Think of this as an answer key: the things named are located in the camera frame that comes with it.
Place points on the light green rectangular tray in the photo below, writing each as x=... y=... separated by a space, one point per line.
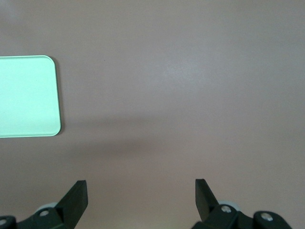
x=28 y=95

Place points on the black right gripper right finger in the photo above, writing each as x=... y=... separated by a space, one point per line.
x=207 y=205

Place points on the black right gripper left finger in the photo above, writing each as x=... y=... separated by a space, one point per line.
x=71 y=205

